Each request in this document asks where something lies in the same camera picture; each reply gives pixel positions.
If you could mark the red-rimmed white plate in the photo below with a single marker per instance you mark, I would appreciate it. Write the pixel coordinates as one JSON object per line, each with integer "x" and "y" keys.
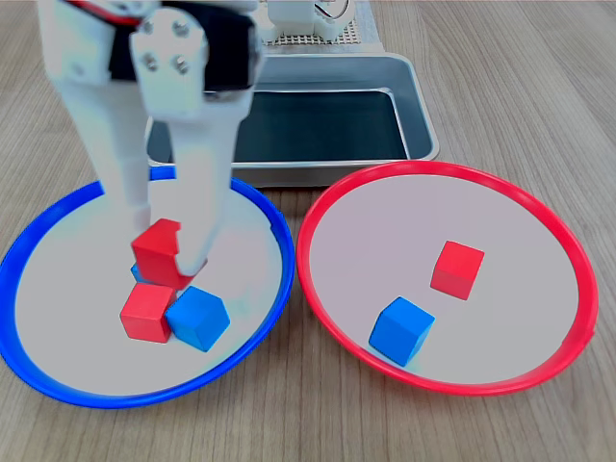
{"x": 505, "y": 337}

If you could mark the steel tray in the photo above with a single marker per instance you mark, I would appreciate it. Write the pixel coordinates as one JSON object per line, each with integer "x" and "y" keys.
{"x": 418, "y": 120}

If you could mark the pale perforated base plate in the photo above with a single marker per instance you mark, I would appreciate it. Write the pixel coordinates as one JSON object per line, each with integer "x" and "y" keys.
{"x": 366, "y": 33}

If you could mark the red cube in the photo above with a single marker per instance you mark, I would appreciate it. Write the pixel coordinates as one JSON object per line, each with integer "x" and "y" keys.
{"x": 144, "y": 315}
{"x": 154, "y": 260}
{"x": 457, "y": 269}

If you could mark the blue cube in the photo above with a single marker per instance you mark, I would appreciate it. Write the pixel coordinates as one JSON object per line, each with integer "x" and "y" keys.
{"x": 399, "y": 329}
{"x": 136, "y": 274}
{"x": 197, "y": 320}

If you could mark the black tray mat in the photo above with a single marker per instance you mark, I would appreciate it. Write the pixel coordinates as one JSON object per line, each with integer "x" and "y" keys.
{"x": 313, "y": 125}

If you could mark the blue-rimmed white plate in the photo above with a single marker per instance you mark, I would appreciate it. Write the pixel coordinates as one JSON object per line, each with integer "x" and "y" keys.
{"x": 144, "y": 385}

